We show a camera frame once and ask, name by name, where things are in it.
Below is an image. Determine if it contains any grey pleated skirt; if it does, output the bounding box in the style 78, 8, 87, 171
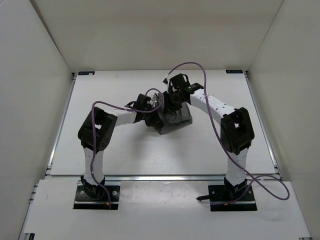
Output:
150, 92, 193, 135

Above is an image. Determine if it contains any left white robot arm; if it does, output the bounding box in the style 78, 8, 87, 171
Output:
77, 92, 165, 206

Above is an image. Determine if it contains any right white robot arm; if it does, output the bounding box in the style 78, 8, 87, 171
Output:
163, 73, 255, 200

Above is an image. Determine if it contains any right blue label sticker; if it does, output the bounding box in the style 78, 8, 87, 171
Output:
225, 69, 243, 74

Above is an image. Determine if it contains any blue label sticker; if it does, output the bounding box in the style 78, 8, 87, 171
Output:
77, 71, 95, 76
225, 69, 243, 74

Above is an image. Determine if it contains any left blue label sticker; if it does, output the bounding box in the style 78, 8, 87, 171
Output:
77, 71, 95, 76

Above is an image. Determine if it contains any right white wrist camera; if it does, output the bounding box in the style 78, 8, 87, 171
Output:
162, 74, 169, 85

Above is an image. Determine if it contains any aluminium table rail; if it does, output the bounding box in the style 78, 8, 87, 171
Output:
104, 174, 225, 181

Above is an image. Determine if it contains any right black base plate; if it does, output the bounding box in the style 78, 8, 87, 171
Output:
196, 185, 258, 212

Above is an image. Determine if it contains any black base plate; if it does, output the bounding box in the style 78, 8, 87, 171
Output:
196, 185, 258, 212
73, 181, 121, 210

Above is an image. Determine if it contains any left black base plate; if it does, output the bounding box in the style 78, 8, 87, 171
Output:
73, 181, 121, 210

